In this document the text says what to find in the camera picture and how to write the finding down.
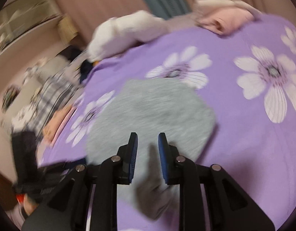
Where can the white shelf unit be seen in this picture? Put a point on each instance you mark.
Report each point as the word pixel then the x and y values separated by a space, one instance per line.
pixel 22 18

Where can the person's left hand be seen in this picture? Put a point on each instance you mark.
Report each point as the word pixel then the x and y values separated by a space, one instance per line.
pixel 27 205

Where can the plaid grey blanket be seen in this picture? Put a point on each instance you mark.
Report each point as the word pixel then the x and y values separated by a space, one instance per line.
pixel 54 95

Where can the white plush pillow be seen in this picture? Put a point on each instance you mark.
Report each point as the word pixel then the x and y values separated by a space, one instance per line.
pixel 118 34

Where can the pink folded clothes at bedside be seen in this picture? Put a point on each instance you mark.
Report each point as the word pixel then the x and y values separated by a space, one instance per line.
pixel 56 124

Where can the dark navy garment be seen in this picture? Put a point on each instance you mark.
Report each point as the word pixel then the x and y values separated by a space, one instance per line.
pixel 85 68

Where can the pink sleeve left forearm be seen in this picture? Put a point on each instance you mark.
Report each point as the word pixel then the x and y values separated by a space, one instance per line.
pixel 17 215

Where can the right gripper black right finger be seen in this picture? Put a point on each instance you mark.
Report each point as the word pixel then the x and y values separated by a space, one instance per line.
pixel 209 198

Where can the purple floral bed sheet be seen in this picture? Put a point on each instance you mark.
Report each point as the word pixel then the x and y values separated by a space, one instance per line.
pixel 249 79

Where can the folded pink garment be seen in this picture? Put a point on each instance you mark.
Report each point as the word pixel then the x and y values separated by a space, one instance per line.
pixel 223 17

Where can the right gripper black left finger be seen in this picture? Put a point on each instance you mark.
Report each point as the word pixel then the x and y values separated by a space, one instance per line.
pixel 86 199

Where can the grey sweatshirt with white hem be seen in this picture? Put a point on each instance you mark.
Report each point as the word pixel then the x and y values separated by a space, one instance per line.
pixel 149 107

